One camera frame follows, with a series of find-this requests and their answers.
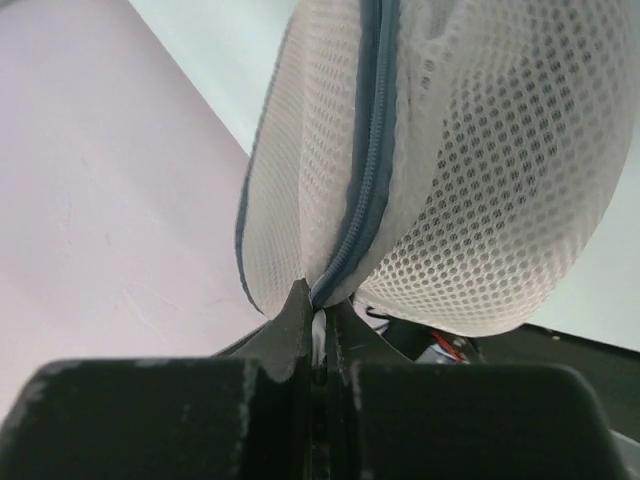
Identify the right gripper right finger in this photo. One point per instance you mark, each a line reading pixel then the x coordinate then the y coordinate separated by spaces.
pixel 391 418

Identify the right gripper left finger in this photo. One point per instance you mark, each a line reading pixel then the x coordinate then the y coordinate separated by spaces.
pixel 242 414

